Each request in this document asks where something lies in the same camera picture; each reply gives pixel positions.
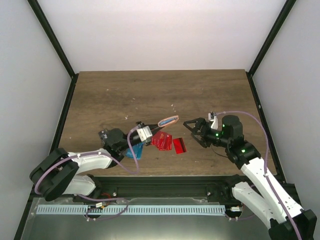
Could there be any left black frame post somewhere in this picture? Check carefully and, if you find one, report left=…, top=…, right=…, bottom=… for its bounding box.
left=27, top=0, right=77, bottom=78

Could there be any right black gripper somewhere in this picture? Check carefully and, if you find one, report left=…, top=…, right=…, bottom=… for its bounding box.
left=184, top=117, right=231, bottom=148

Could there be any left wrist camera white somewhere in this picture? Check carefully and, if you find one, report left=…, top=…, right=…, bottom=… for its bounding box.
left=136, top=122, right=153, bottom=146

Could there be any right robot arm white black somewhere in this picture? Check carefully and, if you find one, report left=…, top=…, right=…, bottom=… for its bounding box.
left=183, top=112, right=317, bottom=240

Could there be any pink leather card holder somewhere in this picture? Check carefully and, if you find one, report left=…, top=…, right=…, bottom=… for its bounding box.
left=157, top=115, right=180, bottom=128

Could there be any light blue slotted cable duct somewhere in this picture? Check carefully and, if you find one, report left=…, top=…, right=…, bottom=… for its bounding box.
left=36, top=204, right=226, bottom=216

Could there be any right black frame post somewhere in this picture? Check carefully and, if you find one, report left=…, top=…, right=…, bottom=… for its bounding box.
left=248, top=0, right=298, bottom=76

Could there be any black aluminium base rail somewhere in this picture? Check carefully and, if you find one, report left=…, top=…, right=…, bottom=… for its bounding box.
left=32, top=176, right=296, bottom=201

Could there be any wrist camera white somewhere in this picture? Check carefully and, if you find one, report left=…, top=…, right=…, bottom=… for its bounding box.
left=208, top=112, right=219, bottom=130
left=136, top=122, right=153, bottom=146

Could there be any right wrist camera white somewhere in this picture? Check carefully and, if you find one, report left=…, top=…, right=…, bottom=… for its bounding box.
left=208, top=112, right=219, bottom=130

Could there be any black frame post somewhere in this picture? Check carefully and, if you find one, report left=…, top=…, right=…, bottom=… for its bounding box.
left=248, top=0, right=298, bottom=76
left=27, top=0, right=77, bottom=78

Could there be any lone red card magnetic stripe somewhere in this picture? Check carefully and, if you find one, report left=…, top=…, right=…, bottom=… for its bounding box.
left=172, top=137, right=187, bottom=155

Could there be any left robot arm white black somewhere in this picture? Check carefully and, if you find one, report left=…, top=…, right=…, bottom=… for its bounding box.
left=29, top=122, right=161, bottom=202

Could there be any blue card pile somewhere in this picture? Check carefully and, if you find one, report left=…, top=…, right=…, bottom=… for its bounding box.
left=125, top=142, right=144, bottom=160

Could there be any red VIP card pile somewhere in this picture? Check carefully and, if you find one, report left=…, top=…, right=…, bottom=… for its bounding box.
left=151, top=131, right=173, bottom=151

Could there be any black card pile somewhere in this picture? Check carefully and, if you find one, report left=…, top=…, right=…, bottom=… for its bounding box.
left=98, top=129, right=108, bottom=146

